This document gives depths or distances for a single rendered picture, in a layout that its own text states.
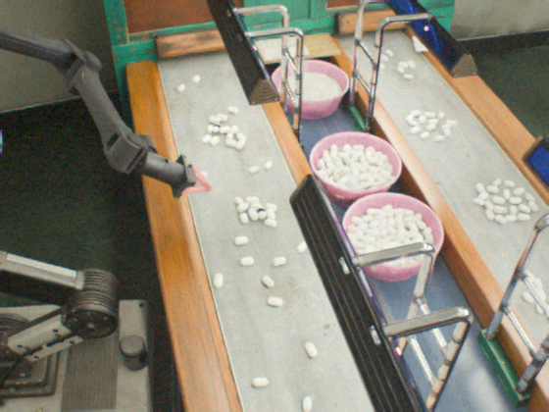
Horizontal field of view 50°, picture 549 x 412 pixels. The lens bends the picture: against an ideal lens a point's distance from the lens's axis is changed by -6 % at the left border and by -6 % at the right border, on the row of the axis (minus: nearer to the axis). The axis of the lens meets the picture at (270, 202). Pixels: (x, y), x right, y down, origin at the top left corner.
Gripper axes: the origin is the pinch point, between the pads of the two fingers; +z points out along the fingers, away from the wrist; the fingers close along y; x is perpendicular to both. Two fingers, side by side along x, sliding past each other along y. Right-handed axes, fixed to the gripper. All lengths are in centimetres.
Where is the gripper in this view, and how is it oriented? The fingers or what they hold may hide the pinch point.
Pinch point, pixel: (208, 187)
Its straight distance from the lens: 156.6
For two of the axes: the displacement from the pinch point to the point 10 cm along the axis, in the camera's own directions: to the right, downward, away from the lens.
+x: -6.0, 6.8, 4.2
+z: 7.6, 3.1, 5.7
